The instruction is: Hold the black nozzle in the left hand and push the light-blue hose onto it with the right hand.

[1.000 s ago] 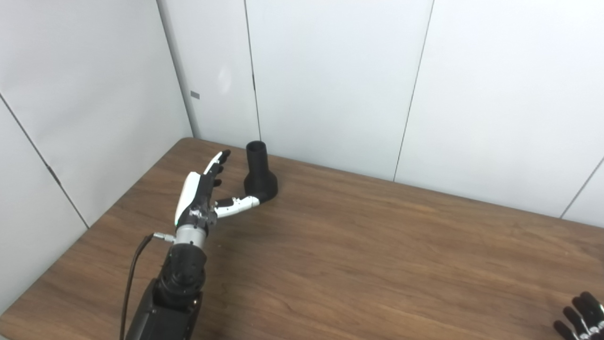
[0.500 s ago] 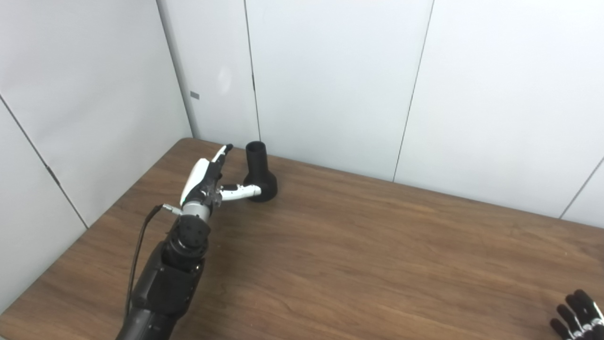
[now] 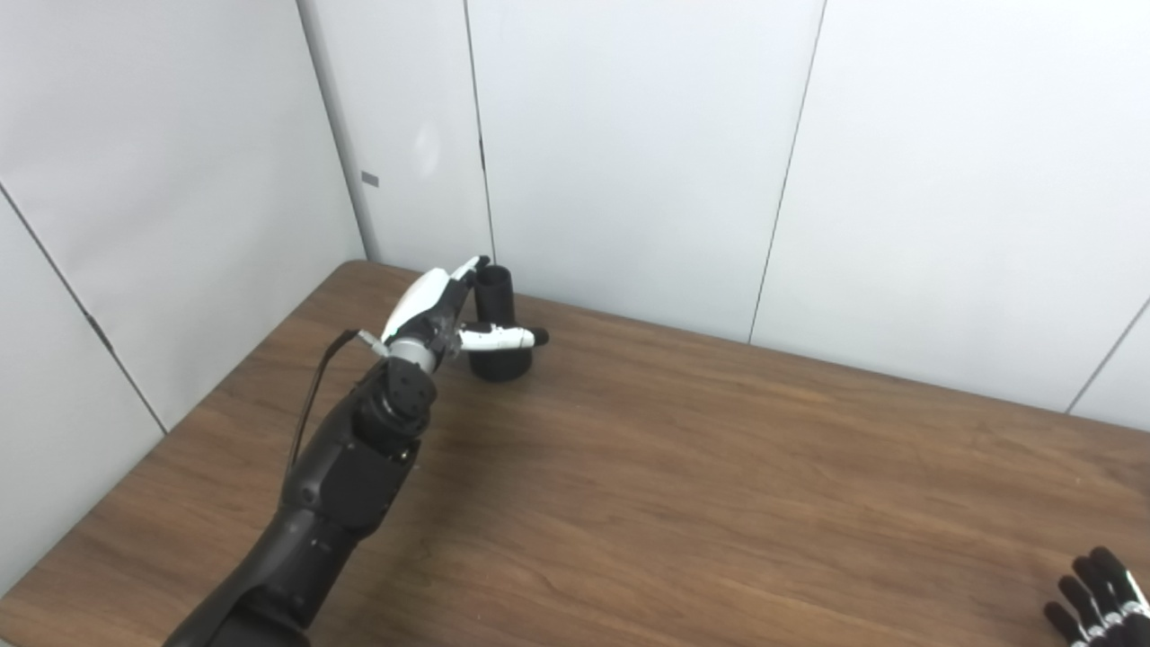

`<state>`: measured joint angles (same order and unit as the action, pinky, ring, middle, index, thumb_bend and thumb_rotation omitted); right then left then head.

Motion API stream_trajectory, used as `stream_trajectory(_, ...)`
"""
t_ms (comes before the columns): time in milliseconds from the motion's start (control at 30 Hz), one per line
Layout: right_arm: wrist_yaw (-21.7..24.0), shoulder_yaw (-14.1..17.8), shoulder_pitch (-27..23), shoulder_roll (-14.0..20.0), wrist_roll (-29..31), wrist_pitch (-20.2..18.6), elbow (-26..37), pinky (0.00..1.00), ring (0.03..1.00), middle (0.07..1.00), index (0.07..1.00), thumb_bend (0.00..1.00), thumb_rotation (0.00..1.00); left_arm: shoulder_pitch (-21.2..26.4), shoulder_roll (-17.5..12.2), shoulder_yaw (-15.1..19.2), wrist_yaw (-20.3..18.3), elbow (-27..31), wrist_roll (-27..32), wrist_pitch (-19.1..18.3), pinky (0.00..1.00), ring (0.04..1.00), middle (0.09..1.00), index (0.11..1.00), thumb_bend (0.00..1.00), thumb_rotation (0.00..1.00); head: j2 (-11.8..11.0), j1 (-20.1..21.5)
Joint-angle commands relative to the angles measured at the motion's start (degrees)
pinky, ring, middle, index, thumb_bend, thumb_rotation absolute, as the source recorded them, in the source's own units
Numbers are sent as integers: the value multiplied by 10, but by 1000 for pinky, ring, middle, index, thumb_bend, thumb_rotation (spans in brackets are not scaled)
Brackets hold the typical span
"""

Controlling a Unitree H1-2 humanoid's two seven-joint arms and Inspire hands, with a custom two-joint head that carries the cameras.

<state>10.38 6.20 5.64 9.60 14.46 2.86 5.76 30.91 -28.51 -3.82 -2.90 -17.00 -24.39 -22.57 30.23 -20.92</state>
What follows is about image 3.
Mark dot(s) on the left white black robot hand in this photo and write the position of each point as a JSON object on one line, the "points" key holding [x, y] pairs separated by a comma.
{"points": [[422, 301]]}

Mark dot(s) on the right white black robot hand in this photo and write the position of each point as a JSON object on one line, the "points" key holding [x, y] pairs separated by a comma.
{"points": [[1110, 602]]}

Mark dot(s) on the black nozzle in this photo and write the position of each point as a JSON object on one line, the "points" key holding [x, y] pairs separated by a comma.
{"points": [[496, 298]]}

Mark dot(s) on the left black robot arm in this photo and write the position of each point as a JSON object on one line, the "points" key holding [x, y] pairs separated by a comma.
{"points": [[350, 476]]}

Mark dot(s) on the grey corner post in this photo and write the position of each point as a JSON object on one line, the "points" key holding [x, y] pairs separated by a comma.
{"points": [[337, 135]]}

